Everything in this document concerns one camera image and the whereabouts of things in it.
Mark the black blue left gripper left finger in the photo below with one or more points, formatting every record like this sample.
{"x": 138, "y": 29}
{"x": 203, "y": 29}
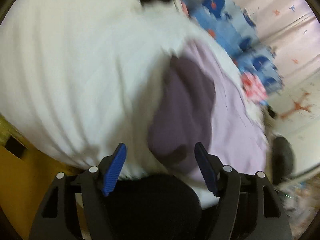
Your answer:
{"x": 57, "y": 216}

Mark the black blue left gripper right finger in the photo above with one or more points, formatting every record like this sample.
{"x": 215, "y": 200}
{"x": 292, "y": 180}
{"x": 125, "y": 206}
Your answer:
{"x": 248, "y": 207}

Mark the lilac purple garment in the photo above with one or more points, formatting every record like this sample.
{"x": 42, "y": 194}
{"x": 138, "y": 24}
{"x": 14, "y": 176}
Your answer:
{"x": 201, "y": 103}

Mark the dark grey round device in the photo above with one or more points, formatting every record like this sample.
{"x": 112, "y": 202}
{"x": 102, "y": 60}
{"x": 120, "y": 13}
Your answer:
{"x": 282, "y": 159}

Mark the pink red crumpled cloth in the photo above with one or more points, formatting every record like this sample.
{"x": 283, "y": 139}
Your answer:
{"x": 253, "y": 88}

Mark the white striped bed sheet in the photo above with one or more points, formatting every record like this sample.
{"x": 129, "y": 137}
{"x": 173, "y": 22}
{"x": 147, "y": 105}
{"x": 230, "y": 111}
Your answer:
{"x": 80, "y": 76}

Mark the pale pink sheer curtain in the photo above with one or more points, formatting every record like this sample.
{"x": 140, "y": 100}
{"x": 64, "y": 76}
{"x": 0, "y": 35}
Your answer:
{"x": 291, "y": 29}

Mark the blue whale print curtain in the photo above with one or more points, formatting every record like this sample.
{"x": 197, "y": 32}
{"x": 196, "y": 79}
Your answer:
{"x": 236, "y": 32}

